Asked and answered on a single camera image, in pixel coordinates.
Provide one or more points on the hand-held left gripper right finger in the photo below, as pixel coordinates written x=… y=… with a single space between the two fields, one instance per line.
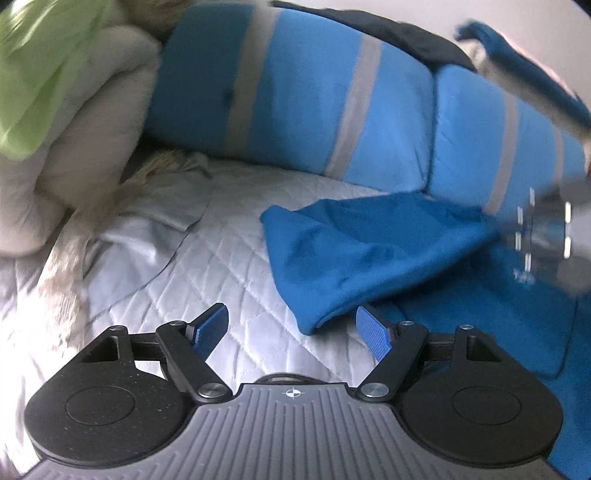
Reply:
x=374 y=332

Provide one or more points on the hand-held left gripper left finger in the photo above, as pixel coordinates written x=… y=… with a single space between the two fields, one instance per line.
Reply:
x=210 y=330

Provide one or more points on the blue knit sweater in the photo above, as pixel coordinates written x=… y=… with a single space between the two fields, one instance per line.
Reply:
x=369 y=249

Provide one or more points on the white quilted bed cover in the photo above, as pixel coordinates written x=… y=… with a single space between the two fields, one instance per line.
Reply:
x=221 y=277

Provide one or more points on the grey satin cloth with lace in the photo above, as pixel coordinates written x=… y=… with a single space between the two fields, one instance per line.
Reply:
x=138 y=230

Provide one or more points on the blue pillow with grey stripes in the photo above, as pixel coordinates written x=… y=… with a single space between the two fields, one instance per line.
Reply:
x=300 y=92
x=471 y=129

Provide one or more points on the navy blue garment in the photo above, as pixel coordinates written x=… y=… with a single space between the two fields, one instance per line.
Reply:
x=521 y=69

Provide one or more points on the beige quilted comforter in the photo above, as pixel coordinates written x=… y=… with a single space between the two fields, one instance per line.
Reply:
x=101 y=138

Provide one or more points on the black cloth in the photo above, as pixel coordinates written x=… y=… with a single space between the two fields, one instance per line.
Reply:
x=406 y=32

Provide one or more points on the light green blanket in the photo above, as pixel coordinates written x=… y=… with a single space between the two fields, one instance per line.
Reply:
x=37 y=83

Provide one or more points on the cream knitted blanket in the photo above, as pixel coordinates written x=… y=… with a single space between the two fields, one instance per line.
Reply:
x=147 y=14

